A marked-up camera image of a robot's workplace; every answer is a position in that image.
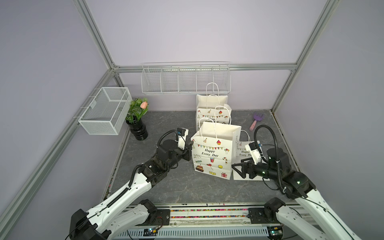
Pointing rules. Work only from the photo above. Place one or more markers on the large white party paper bag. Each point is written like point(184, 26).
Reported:
point(243, 154)

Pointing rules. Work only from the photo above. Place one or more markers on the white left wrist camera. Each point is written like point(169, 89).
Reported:
point(182, 134)

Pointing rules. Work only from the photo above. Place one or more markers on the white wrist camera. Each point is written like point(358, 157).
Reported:
point(256, 152)
point(182, 134)

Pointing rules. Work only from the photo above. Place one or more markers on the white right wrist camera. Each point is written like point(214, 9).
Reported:
point(256, 152)

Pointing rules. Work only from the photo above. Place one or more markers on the potted plant with pink flower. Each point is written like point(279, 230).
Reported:
point(138, 108)

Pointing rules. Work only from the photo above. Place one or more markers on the small white party paper bag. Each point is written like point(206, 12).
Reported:
point(215, 143)

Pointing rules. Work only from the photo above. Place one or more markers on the rear white party paper bag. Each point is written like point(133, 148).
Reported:
point(213, 105)

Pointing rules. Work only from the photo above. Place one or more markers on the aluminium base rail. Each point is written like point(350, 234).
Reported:
point(147, 222)

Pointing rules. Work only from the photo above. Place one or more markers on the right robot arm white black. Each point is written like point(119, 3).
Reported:
point(275, 166)

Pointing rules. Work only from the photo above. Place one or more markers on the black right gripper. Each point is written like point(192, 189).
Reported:
point(250, 164)

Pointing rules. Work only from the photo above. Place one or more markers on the pink purple toy rake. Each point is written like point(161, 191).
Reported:
point(257, 117)

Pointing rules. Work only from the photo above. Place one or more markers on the white wire side basket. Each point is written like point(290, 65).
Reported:
point(106, 112)

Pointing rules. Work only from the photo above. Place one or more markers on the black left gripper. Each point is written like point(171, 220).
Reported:
point(187, 148)

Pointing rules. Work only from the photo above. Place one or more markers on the white wire wall shelf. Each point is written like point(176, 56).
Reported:
point(186, 78)

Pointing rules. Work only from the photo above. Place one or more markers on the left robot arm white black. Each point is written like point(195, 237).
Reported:
point(110, 218)

